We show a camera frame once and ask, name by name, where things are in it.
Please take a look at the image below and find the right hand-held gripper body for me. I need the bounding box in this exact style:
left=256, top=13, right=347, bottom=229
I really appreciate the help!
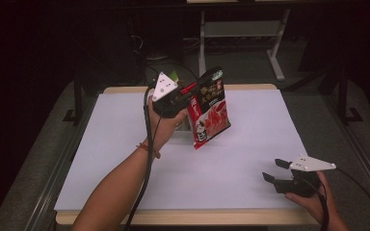
left=276, top=154, right=337, bottom=198

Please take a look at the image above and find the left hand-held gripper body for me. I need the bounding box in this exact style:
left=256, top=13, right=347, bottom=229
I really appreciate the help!
left=151, top=71, right=188, bottom=118

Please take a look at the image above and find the red and black food packet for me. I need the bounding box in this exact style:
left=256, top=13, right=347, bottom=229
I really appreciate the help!
left=186, top=65, right=232, bottom=151

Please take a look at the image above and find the clear plastic container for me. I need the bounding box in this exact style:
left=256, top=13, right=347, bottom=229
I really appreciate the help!
left=172, top=119, right=196, bottom=140

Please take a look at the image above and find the person's right hand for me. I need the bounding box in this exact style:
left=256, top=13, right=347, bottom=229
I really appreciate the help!
left=283, top=171, right=337, bottom=224

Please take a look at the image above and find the person's left hand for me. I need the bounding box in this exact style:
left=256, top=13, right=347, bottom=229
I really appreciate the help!
left=145, top=95, right=189, bottom=152

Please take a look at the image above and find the white table mat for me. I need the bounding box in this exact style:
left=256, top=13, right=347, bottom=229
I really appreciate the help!
left=53, top=89, right=309, bottom=212

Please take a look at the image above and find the black metal stand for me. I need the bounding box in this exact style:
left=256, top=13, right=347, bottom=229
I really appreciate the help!
left=62, top=70, right=85, bottom=125
left=336, top=64, right=364, bottom=125

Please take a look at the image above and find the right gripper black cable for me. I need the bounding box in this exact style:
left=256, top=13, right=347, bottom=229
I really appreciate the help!
left=302, top=177, right=330, bottom=231

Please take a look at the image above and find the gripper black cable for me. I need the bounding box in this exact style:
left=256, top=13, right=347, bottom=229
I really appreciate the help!
left=121, top=86, right=162, bottom=231
left=302, top=177, right=330, bottom=231

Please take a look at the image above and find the black floor cable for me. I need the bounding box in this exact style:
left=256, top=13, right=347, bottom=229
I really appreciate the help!
left=130, top=34, right=203, bottom=87

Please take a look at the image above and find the red string bracelet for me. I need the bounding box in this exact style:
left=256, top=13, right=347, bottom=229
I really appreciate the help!
left=136, top=141, right=162, bottom=160

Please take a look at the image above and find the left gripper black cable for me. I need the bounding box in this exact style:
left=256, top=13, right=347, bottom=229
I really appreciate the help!
left=121, top=86, right=162, bottom=231

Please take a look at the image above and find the white metal desk frame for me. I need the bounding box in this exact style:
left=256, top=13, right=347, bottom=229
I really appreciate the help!
left=198, top=8, right=292, bottom=83

